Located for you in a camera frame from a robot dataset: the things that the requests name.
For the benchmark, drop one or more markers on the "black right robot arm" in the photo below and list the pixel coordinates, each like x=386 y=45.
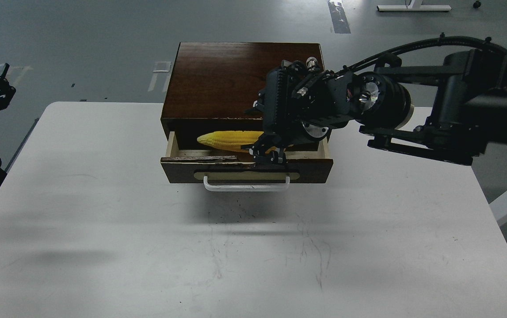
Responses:
x=442 y=98

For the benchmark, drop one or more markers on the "yellow corn cob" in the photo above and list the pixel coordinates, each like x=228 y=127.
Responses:
x=229 y=140

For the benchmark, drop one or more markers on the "wooden drawer with white handle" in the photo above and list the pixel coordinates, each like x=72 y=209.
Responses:
x=190 y=163

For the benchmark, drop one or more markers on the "dark wooden drawer cabinet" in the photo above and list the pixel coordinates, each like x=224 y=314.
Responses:
x=213 y=84

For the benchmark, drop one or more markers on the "white desk leg base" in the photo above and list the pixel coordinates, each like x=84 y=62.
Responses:
x=413 y=6

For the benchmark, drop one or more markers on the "grey floor tape strip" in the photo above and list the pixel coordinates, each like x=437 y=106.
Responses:
x=338 y=16

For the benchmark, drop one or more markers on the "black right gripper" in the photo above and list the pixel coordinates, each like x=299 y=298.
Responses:
x=301 y=103

